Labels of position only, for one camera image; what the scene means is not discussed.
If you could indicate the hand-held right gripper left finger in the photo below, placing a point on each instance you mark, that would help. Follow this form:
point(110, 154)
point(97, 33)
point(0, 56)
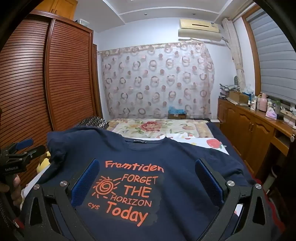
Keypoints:
point(85, 183)

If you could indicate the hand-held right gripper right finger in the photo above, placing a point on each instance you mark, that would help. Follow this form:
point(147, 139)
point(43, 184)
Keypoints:
point(208, 183)

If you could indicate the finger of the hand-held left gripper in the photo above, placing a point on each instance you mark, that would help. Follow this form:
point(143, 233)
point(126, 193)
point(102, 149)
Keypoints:
point(24, 143)
point(34, 151)

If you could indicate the navy printed t-shirt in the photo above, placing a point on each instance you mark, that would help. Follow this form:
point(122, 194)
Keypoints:
point(180, 166)

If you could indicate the person's left hand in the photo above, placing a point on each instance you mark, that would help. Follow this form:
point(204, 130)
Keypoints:
point(16, 186)

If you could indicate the yellow plush toy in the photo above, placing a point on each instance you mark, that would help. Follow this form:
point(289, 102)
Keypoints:
point(45, 162)

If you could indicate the strawberry flower print blanket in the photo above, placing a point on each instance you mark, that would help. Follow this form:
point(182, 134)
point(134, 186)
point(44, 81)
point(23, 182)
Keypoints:
point(208, 142)

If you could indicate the navy bed sheet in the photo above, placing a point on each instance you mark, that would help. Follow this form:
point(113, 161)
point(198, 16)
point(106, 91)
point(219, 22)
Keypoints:
point(231, 148)

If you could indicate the dark medallion-patterned pillow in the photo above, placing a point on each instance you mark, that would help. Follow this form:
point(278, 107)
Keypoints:
point(94, 121)

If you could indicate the white flat device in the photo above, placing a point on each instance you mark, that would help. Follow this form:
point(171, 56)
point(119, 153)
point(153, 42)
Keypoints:
point(215, 120)

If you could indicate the black flat box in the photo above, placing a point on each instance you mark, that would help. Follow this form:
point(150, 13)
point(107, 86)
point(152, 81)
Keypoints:
point(201, 118)

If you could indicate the wooden sideboard cabinet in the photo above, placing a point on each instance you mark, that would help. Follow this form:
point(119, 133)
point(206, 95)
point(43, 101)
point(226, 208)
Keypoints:
point(245, 125)

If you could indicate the small cardboard box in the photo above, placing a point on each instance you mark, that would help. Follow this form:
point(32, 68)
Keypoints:
point(177, 116)

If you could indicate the wooden louvered wardrobe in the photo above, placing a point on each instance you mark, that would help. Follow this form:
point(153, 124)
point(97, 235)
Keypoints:
point(69, 81)

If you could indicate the blue plastic bag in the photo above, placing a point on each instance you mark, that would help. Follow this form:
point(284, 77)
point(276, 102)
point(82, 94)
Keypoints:
point(177, 110)

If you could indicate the floral quilt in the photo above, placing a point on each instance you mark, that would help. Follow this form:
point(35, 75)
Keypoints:
point(148, 127)

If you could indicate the large cardboard box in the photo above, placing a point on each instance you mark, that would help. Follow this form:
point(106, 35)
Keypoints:
point(238, 97)

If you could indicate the pink tissue pack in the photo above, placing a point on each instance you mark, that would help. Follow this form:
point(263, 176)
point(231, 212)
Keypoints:
point(271, 114)

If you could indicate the stack of folded cloths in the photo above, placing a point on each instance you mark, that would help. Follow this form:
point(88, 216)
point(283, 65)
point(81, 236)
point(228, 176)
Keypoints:
point(229, 89)

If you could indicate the pink thermos jug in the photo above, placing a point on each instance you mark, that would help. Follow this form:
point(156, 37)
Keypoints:
point(263, 104)

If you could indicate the clear plastic bag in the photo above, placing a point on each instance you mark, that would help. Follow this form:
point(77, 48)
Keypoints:
point(249, 90)

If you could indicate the grey-green rounded object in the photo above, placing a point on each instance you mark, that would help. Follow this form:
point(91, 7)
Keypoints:
point(236, 80)

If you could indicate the sheer circle-patterned curtain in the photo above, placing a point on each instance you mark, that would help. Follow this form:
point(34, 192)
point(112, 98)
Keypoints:
point(150, 81)

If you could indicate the beige window curtain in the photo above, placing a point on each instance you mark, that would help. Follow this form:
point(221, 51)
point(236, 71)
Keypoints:
point(235, 51)

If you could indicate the grey window blind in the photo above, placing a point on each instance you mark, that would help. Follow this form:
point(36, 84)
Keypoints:
point(275, 53)

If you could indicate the wooden window frame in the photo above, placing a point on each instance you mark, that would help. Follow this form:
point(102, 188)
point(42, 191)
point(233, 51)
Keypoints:
point(254, 58)

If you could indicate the cream wall air conditioner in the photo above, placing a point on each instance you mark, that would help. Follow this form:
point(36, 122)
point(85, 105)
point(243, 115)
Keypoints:
point(198, 27)

